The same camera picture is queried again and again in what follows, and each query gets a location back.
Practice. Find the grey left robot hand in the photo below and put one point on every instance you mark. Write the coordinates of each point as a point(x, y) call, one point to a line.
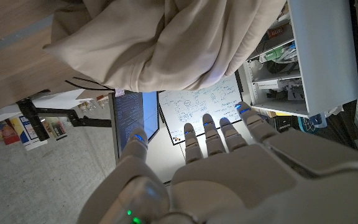
point(244, 186)

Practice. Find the beige coat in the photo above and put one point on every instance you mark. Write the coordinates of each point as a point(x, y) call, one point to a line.
point(166, 40)

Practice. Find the teal patterned bag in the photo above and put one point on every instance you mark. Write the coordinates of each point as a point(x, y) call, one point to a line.
point(311, 123)

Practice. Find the computer monitor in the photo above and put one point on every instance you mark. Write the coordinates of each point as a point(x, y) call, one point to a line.
point(129, 118)

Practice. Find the green box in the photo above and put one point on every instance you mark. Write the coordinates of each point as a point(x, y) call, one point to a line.
point(272, 54)

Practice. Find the white shelf cabinet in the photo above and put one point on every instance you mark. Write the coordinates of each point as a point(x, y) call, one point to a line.
point(322, 56)

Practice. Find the white paper tag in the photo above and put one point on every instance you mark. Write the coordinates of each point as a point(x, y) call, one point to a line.
point(119, 92)

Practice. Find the orange cracker box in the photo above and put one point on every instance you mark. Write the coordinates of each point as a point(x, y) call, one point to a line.
point(276, 32)

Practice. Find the white wipes canister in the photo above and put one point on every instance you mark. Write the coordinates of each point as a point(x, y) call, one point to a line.
point(28, 133)

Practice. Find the whiteboard with black frame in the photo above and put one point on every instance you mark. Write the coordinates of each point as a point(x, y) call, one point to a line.
point(197, 105)

